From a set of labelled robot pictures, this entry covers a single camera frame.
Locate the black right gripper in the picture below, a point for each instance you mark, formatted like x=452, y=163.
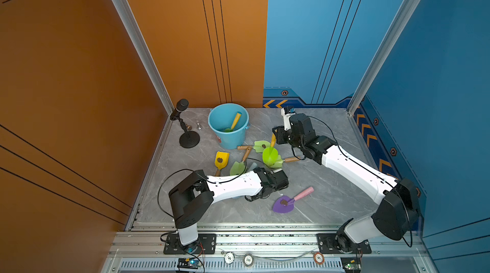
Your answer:
x=279, y=136

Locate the light blue plastic bucket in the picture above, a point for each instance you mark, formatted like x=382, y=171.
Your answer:
x=221, y=117

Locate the green trowel brown handle upper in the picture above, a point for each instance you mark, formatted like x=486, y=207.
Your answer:
x=258, y=147

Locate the green trowel wooden handle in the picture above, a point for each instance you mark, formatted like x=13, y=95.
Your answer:
x=279, y=163
x=239, y=168

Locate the green trowel yellow blue handle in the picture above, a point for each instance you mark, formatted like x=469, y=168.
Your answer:
x=234, y=123

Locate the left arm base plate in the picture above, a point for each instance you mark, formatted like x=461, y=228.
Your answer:
x=205, y=244

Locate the black microphone on stand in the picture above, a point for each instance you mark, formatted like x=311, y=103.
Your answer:
x=188, y=139

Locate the lime trowel yellow handle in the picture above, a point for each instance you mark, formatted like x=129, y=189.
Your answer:
x=270, y=154

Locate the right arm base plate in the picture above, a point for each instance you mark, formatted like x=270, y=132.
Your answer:
x=332, y=243

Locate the yellow trowel wooden handle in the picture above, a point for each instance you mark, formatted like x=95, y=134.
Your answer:
x=221, y=161

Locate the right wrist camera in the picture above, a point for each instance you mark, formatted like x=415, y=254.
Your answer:
x=287, y=112

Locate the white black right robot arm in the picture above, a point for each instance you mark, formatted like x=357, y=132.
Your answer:
x=397, y=199

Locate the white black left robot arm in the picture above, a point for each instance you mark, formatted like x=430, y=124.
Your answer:
x=194, y=195

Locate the purple trowel pink handle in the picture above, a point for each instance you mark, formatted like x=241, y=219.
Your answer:
x=285, y=204

